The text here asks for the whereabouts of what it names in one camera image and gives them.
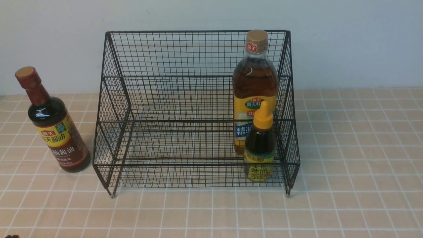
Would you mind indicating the black wire mesh rack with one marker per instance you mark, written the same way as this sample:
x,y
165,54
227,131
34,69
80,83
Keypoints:
x,y
165,112

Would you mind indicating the dark soy sauce bottle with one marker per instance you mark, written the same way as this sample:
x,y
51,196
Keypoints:
x,y
54,123

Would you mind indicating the large amber cooking wine bottle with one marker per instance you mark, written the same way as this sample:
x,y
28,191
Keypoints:
x,y
254,80

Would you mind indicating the small yellow-capped sauce bottle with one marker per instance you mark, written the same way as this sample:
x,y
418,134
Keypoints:
x,y
260,145

